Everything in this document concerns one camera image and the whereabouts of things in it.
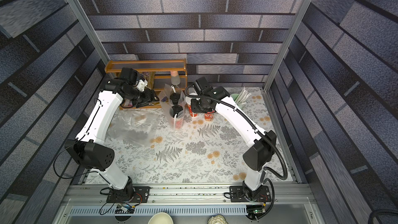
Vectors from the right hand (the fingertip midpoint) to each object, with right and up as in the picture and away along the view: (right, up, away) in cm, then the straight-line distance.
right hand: (194, 107), depth 79 cm
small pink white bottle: (-13, +18, +21) cm, 31 cm away
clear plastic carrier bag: (-12, +1, +9) cm, 15 cm away
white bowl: (-14, -47, -14) cm, 51 cm away
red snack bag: (-31, +20, +22) cm, 42 cm away
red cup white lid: (-4, +3, +10) cm, 11 cm away
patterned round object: (+11, -50, -12) cm, 52 cm away
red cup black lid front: (-9, -4, 0) cm, 9 cm away
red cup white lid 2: (+9, -6, +15) cm, 18 cm away
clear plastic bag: (-39, -14, +18) cm, 45 cm away
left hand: (-20, +4, -1) cm, 21 cm away
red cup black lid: (-12, +6, +11) cm, 17 cm away
